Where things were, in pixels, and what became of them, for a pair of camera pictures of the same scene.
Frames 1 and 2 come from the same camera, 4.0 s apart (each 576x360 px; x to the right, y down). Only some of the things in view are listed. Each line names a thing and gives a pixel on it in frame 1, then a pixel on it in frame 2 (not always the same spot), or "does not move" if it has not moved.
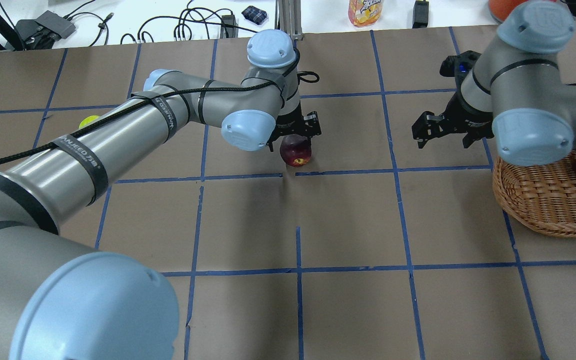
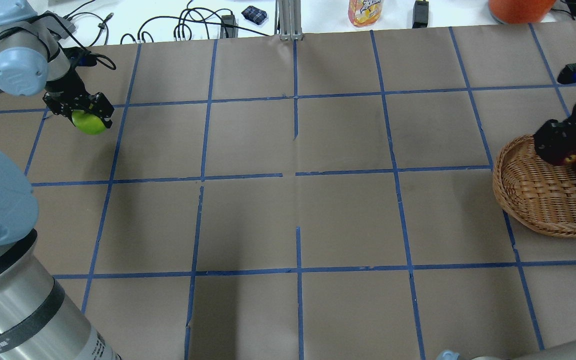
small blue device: x=255 y=15 does not move
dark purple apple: x=295 y=150 → x=572 y=157
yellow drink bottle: x=364 y=12 does not move
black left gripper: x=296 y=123 → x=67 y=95
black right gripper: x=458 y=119 → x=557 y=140
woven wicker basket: x=549 y=198 does not move
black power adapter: x=420 y=14 does not move
